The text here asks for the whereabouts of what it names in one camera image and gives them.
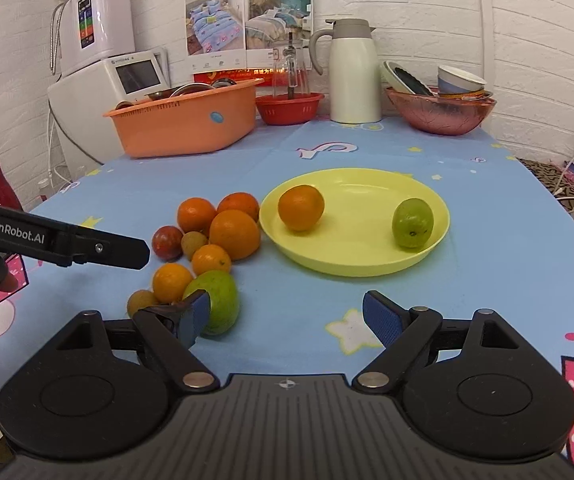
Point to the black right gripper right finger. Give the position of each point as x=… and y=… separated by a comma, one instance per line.
x=412, y=339

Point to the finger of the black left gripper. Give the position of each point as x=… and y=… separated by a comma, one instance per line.
x=109, y=249

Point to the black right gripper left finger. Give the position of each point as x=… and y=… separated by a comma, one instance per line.
x=149, y=352

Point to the dark red tomato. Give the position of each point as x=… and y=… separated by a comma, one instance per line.
x=166, y=243

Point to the green apple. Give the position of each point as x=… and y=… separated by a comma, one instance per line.
x=224, y=301
x=412, y=223

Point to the small yellowish fruit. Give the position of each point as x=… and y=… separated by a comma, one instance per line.
x=141, y=299

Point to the small orange front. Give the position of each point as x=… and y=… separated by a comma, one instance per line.
x=170, y=281

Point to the small orange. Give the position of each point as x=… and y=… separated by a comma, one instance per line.
x=170, y=281
x=210, y=257

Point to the small orange middle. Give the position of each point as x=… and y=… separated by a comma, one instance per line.
x=210, y=257

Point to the small orange kumquat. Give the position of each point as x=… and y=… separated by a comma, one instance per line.
x=191, y=242

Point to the large orange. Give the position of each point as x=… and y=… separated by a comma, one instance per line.
x=236, y=232

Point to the blue patterned tablecloth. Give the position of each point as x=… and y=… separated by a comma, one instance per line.
x=456, y=223

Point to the white countertop appliance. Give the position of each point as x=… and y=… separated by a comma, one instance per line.
x=79, y=103

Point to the orange plastic basket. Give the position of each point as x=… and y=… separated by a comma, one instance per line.
x=196, y=123

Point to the yellow plastic plate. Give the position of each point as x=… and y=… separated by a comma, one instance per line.
x=354, y=237

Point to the metal dish in basket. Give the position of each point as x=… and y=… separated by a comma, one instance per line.
x=192, y=87

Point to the patterned brown cloth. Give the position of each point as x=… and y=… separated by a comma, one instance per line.
x=560, y=184

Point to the white water purifier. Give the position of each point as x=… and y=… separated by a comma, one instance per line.
x=91, y=30

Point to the red plastic colander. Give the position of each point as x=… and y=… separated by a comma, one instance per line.
x=282, y=111

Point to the copper pink bowl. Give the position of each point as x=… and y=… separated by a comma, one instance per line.
x=441, y=115

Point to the glass pitcher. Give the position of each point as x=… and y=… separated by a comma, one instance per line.
x=290, y=77

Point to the bedding poster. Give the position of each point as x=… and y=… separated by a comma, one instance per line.
x=239, y=38

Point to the white blue bowl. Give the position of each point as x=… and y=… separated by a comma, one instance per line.
x=453, y=80

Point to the white green bowl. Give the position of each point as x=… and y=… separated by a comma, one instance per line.
x=402, y=81

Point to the white thermos jug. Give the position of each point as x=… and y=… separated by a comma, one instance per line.
x=353, y=71

